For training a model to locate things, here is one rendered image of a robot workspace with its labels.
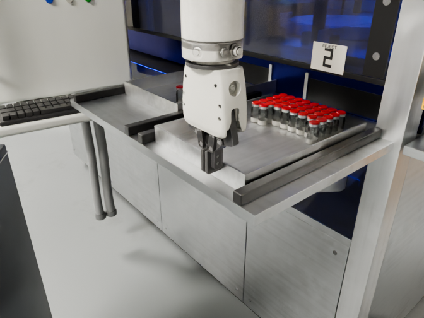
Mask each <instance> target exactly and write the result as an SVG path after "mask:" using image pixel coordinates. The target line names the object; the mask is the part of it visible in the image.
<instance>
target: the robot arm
mask: <svg viewBox="0 0 424 318"><path fill-rule="evenodd" d="M244 8H245V0H180V17H181V36H182V57H183V58H184V59H186V60H185V69H184V82H183V111H184V119H185V120H186V122H188V125H189V127H190V128H191V129H193V130H194V131H195V132H196V134H197V140H198V145H199V146H200V147H201V170H202V171H203V172H206V173H207V174H212V173H213V172H216V171H219V170H221V169H222V168H223V148H225V147H226V146H228V147H232V146H236V145H238V144H239V137H238V132H240V133H242V132H244V131H245V129H246V125H247V97H246V87H245V77H244V70H243V67H242V66H240V65H239V60H238V59H240V58H242V56H243V39H244Z"/></svg>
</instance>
